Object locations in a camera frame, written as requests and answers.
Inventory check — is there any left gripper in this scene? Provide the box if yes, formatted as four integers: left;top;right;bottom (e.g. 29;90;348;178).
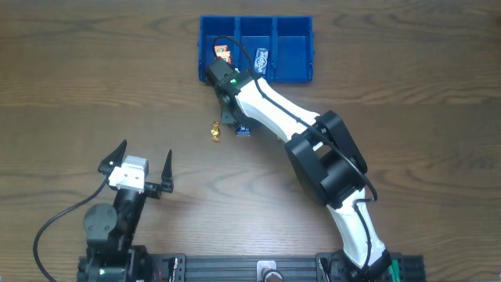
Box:
97;139;175;200

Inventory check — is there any blue tray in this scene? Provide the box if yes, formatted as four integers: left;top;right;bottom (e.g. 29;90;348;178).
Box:
197;14;315;85

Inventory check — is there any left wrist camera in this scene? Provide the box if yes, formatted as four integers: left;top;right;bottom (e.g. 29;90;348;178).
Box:
108;155;150;193

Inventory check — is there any mounting rail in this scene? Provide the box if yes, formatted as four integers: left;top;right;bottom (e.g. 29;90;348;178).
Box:
77;252;426;282

